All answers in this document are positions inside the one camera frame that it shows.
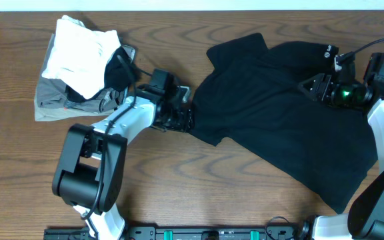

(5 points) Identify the black t-shirt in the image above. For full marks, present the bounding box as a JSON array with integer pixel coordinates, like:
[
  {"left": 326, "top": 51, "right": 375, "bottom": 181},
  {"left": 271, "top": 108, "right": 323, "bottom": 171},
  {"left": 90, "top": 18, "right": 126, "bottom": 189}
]
[{"left": 191, "top": 33, "right": 377, "bottom": 214}]

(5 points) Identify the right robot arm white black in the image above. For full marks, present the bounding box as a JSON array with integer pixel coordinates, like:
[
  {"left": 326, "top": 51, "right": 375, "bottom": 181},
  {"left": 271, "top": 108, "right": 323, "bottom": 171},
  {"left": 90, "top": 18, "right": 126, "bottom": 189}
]
[{"left": 298, "top": 74, "right": 384, "bottom": 239}]

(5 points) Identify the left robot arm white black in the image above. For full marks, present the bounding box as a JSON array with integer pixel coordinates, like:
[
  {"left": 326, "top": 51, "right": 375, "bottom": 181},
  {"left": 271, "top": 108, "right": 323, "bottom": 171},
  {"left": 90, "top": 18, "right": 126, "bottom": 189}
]
[{"left": 51, "top": 84, "right": 190, "bottom": 239}]

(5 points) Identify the black folded garment in pile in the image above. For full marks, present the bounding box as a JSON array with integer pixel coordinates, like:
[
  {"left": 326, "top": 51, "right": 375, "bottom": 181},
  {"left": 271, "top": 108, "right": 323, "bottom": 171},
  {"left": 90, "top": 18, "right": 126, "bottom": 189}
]
[{"left": 65, "top": 46, "right": 139, "bottom": 103}]

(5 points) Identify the white folded garment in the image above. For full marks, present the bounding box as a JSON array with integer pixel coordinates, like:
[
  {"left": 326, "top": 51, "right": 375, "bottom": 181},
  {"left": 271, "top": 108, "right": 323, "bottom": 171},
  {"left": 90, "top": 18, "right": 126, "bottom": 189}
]
[{"left": 42, "top": 15, "right": 121, "bottom": 99}]

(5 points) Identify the grey folded garment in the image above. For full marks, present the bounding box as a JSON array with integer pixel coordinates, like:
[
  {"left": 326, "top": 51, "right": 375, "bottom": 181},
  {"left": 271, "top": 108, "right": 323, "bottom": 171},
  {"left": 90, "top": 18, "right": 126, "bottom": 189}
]
[{"left": 35, "top": 34, "right": 135, "bottom": 121}]

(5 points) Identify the black right camera cable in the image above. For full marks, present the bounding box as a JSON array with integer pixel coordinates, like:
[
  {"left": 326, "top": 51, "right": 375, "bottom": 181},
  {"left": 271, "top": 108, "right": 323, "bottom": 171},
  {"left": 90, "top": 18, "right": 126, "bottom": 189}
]
[{"left": 333, "top": 35, "right": 384, "bottom": 73}]

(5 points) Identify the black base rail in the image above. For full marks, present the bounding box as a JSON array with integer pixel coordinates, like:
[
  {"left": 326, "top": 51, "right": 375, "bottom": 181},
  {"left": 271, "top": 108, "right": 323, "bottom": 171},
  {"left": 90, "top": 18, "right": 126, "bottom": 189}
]
[{"left": 43, "top": 225, "right": 313, "bottom": 240}]

